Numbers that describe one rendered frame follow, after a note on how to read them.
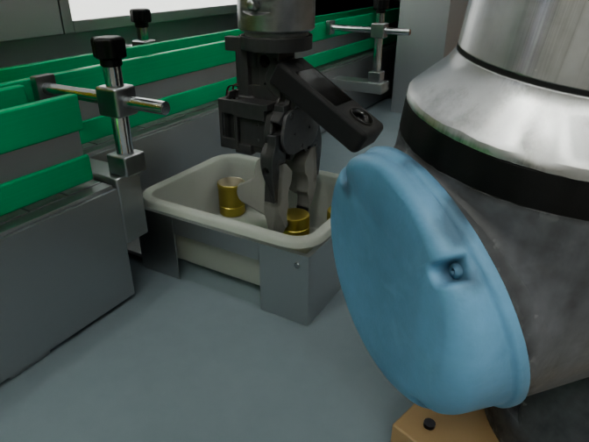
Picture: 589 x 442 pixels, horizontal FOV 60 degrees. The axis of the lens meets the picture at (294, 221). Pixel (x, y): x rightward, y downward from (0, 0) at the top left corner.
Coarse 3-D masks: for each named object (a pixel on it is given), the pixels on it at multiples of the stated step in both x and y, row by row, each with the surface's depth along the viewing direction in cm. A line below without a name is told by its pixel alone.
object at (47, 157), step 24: (72, 96) 44; (0, 120) 39; (24, 120) 40; (48, 120) 42; (72, 120) 44; (0, 144) 39; (24, 144) 41; (48, 144) 43; (72, 144) 45; (0, 168) 40; (24, 168) 42; (48, 168) 43; (72, 168) 45; (0, 192) 40; (24, 192) 42; (48, 192) 44; (0, 216) 41
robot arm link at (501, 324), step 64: (512, 0) 16; (576, 0) 15; (448, 64) 19; (512, 64) 16; (576, 64) 15; (448, 128) 17; (512, 128) 16; (576, 128) 16; (384, 192) 19; (448, 192) 18; (512, 192) 16; (576, 192) 16; (384, 256) 20; (448, 256) 17; (512, 256) 17; (576, 256) 17; (384, 320) 22; (448, 320) 17; (512, 320) 17; (576, 320) 18; (448, 384) 18; (512, 384) 18
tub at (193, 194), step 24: (192, 168) 62; (216, 168) 66; (240, 168) 67; (144, 192) 56; (168, 192) 59; (192, 192) 62; (216, 192) 66; (288, 192) 64; (192, 216) 52; (216, 216) 51; (240, 216) 67; (264, 216) 67; (312, 216) 64; (264, 240) 48; (288, 240) 46; (312, 240) 47
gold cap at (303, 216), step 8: (296, 208) 59; (288, 216) 57; (296, 216) 57; (304, 216) 57; (288, 224) 56; (296, 224) 56; (304, 224) 57; (288, 232) 57; (296, 232) 57; (304, 232) 57
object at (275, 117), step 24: (240, 48) 51; (264, 48) 47; (288, 48) 47; (240, 72) 52; (264, 72) 51; (240, 96) 53; (264, 96) 52; (240, 120) 53; (264, 120) 50; (288, 120) 50; (312, 120) 54; (240, 144) 53; (264, 144) 52; (288, 144) 51
